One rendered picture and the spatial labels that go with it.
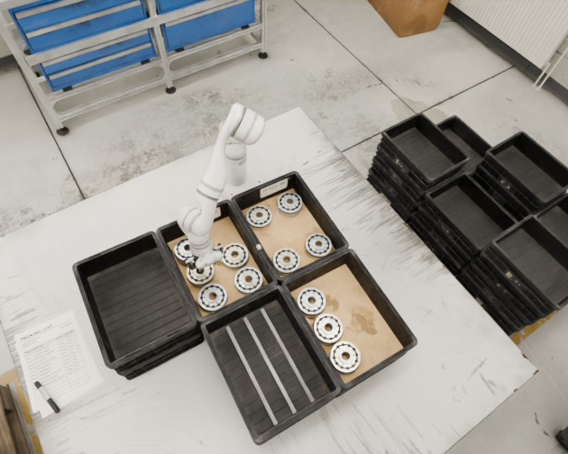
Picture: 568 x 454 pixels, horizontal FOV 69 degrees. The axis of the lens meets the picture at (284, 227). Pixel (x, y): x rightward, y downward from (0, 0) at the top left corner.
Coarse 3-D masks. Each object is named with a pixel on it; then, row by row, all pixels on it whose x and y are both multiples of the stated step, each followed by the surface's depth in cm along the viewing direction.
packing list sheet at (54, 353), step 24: (72, 312) 156; (24, 336) 151; (48, 336) 152; (72, 336) 152; (24, 360) 147; (48, 360) 147; (72, 360) 148; (48, 384) 143; (72, 384) 144; (96, 384) 144; (48, 408) 140
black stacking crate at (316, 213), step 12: (288, 180) 168; (252, 192) 162; (276, 192) 171; (300, 192) 169; (240, 204) 164; (252, 204) 169; (312, 204) 164; (324, 216) 158; (324, 228) 163; (336, 240) 156
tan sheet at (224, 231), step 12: (228, 216) 166; (216, 228) 163; (228, 228) 163; (216, 240) 161; (228, 240) 161; (240, 240) 161; (180, 264) 155; (216, 264) 155; (252, 264) 156; (216, 276) 153; (228, 276) 153; (192, 288) 150; (228, 288) 151; (228, 300) 148; (204, 312) 146
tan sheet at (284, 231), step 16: (272, 208) 169; (304, 208) 170; (272, 224) 165; (288, 224) 166; (304, 224) 166; (272, 240) 162; (288, 240) 162; (304, 240) 162; (272, 256) 158; (304, 256) 159
